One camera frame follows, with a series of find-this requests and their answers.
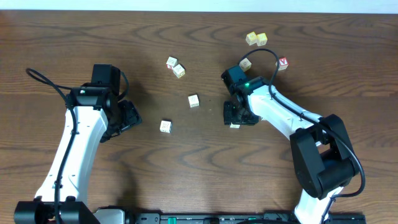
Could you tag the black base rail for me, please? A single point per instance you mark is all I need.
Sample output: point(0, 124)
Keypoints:
point(217, 218)

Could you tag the white block with red side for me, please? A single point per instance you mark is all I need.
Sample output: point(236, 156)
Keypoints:
point(171, 63)

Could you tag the cream block near top centre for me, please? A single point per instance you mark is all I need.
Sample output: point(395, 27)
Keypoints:
point(245, 64)

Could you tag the yellow block of pair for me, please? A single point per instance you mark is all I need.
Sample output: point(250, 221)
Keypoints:
point(261, 39)
point(251, 38)

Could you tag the yellow block left of pair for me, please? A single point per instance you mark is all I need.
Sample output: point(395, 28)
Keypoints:
point(251, 38)

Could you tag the white block with drawing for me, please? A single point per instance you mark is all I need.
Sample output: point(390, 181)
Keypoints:
point(235, 126)

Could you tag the yellow block right of pair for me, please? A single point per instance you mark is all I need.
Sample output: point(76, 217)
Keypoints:
point(261, 39)

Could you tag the white block with yellow side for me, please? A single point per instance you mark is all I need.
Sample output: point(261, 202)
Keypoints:
point(179, 71)

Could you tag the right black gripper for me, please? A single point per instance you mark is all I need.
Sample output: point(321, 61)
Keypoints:
point(229, 117)

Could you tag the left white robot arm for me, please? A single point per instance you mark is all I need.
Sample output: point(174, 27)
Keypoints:
point(94, 115)

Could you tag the red letter block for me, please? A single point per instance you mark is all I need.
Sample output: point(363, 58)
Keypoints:
point(282, 63)

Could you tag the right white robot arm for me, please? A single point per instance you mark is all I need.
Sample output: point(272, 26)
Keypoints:
point(324, 161)

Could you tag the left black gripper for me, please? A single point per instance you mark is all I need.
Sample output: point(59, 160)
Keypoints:
point(125, 116)

